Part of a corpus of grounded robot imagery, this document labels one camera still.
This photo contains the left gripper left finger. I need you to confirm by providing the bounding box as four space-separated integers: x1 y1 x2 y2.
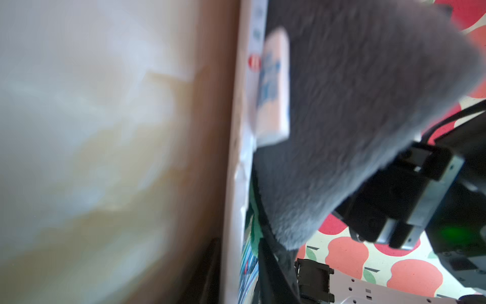
178 238 221 304

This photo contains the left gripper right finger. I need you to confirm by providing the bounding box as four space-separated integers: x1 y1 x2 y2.
258 239 300 303

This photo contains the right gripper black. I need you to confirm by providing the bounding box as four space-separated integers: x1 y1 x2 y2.
334 143 464 250

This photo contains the blue science book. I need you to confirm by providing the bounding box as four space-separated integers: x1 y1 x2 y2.
219 1 268 303

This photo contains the grey microfibre cloth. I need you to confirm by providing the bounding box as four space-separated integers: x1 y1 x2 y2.
253 1 485 250

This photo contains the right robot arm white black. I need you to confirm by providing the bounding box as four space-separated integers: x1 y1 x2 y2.
295 108 485 303

